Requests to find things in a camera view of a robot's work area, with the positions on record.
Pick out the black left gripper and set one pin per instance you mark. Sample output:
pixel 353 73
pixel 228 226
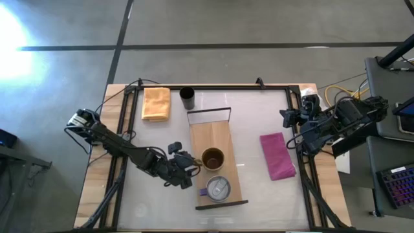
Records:
pixel 181 168

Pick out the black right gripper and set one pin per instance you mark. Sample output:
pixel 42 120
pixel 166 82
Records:
pixel 292 119

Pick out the brown mug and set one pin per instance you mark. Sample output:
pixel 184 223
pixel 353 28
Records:
pixel 213 159

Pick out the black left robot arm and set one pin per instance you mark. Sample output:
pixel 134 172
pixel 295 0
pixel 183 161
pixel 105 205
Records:
pixel 119 144

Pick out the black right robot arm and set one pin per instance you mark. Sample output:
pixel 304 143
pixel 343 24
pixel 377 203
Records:
pixel 349 113

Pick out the pink folded cloth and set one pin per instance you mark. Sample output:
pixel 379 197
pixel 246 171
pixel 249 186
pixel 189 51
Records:
pixel 277 155

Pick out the tall black cup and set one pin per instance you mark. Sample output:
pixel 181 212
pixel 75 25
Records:
pixel 187 97

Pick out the orange folded cloth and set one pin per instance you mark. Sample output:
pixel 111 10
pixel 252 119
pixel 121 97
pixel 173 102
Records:
pixel 156 104

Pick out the white paper sheet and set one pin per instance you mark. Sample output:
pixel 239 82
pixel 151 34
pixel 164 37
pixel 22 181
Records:
pixel 343 161

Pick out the grey desk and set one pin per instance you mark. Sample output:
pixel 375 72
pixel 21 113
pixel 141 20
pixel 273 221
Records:
pixel 375 155
pixel 388 106

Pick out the tablet with black case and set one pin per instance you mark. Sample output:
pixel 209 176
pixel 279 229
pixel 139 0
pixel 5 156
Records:
pixel 406 115

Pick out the black keyboard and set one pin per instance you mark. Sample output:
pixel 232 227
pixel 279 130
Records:
pixel 399 187

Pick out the black metal stand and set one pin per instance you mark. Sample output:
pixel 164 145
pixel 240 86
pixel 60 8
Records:
pixel 19 165

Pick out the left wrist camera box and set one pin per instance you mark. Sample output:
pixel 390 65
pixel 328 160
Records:
pixel 175 148

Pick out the wooden shelf with black frame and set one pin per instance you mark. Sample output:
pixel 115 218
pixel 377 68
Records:
pixel 213 136

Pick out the black metal table frame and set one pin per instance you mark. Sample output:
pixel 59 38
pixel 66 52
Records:
pixel 299 152

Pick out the black metal post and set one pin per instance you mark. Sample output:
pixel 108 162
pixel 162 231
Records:
pixel 396 53

